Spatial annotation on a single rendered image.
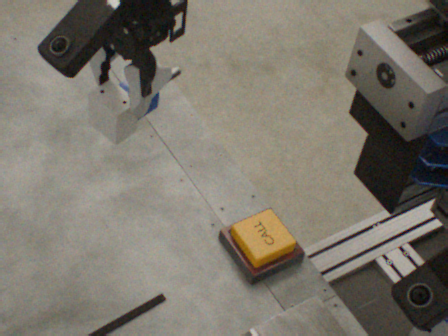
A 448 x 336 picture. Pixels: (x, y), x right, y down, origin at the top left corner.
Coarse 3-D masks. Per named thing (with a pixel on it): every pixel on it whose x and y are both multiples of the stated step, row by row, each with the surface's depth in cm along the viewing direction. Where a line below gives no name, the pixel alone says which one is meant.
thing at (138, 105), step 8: (128, 72) 100; (136, 72) 99; (160, 72) 103; (168, 72) 104; (128, 80) 101; (136, 80) 100; (160, 80) 104; (168, 80) 105; (136, 88) 101; (152, 88) 103; (160, 88) 105; (128, 96) 103; (136, 96) 102; (152, 96) 104; (136, 104) 103; (144, 104) 103; (136, 112) 105; (144, 112) 105
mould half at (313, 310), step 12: (312, 300) 99; (288, 312) 97; (300, 312) 98; (312, 312) 98; (324, 312) 98; (264, 324) 96; (276, 324) 96; (288, 324) 96; (300, 324) 97; (312, 324) 97; (324, 324) 97; (336, 324) 97
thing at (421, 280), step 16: (416, 272) 79; (432, 272) 78; (400, 288) 79; (416, 288) 78; (432, 288) 77; (400, 304) 78; (416, 304) 78; (432, 304) 77; (416, 320) 77; (432, 320) 77
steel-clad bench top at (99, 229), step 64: (0, 64) 129; (128, 64) 132; (0, 128) 121; (64, 128) 123; (192, 128) 125; (0, 192) 115; (64, 192) 116; (128, 192) 117; (192, 192) 118; (256, 192) 119; (0, 256) 109; (64, 256) 109; (128, 256) 110; (192, 256) 111; (0, 320) 103; (64, 320) 104; (192, 320) 106; (256, 320) 107
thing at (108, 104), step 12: (180, 72) 113; (108, 84) 107; (120, 84) 109; (96, 96) 105; (108, 96) 106; (120, 96) 106; (156, 96) 109; (96, 108) 106; (108, 108) 104; (120, 108) 105; (96, 120) 108; (108, 120) 106; (120, 120) 105; (132, 120) 107; (108, 132) 107; (120, 132) 107; (132, 132) 109
